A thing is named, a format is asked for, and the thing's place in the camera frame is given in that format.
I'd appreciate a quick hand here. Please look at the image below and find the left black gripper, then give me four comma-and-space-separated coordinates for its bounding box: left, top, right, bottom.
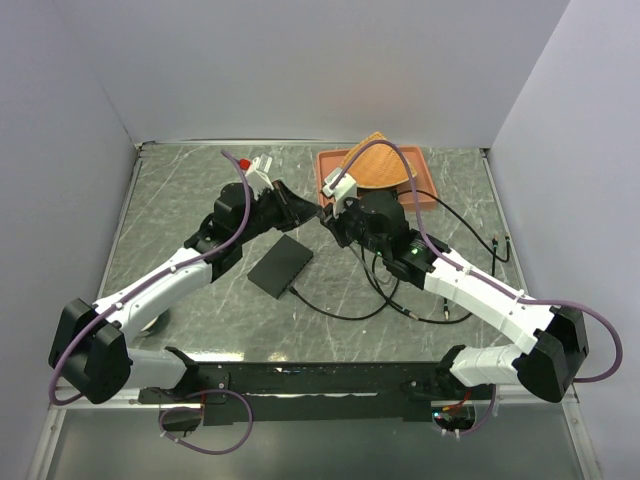
236, 180, 323, 245

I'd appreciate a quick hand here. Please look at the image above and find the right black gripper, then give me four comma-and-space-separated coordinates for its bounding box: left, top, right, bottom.
322, 194, 389, 258

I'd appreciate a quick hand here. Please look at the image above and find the black network switch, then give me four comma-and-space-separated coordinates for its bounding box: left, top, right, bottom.
247, 235, 314, 299

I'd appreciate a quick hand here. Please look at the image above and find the long black ethernet cable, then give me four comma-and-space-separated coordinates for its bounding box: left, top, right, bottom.
288, 187, 512, 326

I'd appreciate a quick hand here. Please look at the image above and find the short black patch cable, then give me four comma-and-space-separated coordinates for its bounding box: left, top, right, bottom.
364, 249, 451, 326

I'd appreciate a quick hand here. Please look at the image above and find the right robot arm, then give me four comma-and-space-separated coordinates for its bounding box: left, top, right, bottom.
320, 188, 588, 403

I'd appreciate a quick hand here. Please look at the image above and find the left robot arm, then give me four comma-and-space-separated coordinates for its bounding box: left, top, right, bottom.
48, 181, 320, 404

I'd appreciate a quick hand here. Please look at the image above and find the terracotta plastic tray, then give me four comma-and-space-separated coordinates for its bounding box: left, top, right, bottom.
314, 146, 438, 212

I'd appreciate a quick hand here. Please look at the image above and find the white tape roll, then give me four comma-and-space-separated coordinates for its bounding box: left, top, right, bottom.
139, 311, 170, 338

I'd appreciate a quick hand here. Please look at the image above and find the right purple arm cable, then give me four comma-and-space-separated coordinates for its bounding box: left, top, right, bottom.
329, 139, 624, 438

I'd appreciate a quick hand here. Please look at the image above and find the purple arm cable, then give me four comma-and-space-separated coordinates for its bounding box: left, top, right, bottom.
329, 139, 624, 438
48, 149, 254, 455

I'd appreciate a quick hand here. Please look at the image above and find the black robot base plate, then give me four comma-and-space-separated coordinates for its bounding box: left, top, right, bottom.
138, 348, 492, 426

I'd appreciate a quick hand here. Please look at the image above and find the aluminium frame rail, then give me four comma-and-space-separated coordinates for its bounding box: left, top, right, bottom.
29, 389, 601, 480

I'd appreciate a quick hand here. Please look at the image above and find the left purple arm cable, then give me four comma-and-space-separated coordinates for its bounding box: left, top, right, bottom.
48, 149, 254, 455

